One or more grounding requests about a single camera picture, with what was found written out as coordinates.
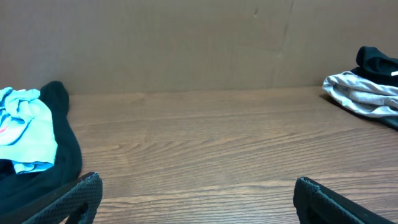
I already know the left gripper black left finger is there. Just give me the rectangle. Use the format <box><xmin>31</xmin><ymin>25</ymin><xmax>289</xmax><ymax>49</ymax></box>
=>
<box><xmin>1</xmin><ymin>172</ymin><xmax>103</xmax><ymax>224</ymax></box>

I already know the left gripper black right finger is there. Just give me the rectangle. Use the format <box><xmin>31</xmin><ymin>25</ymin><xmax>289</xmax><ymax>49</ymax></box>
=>
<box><xmin>293</xmin><ymin>177</ymin><xmax>394</xmax><ymax>224</ymax></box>

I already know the light blue t-shirt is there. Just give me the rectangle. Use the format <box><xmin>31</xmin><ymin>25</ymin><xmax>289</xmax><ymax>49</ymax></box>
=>
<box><xmin>1</xmin><ymin>87</ymin><xmax>58</xmax><ymax>174</ymax></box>

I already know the black shirt on left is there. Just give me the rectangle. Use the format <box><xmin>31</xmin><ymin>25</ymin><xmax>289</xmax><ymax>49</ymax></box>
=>
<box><xmin>1</xmin><ymin>81</ymin><xmax>82</xmax><ymax>215</ymax></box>

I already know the grey denim folded garment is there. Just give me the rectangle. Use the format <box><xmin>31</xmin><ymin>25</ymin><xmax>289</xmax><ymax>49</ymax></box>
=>
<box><xmin>377</xmin><ymin>116</ymin><xmax>398</xmax><ymax>131</ymax></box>

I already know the beige folded garment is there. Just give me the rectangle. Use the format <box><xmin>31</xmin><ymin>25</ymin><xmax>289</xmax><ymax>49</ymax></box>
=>
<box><xmin>322</xmin><ymin>71</ymin><xmax>397</xmax><ymax>118</ymax></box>

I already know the black folded garment on pile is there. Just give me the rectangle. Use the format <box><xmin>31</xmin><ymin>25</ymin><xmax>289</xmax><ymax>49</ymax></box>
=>
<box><xmin>351</xmin><ymin>46</ymin><xmax>397</xmax><ymax>87</ymax></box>

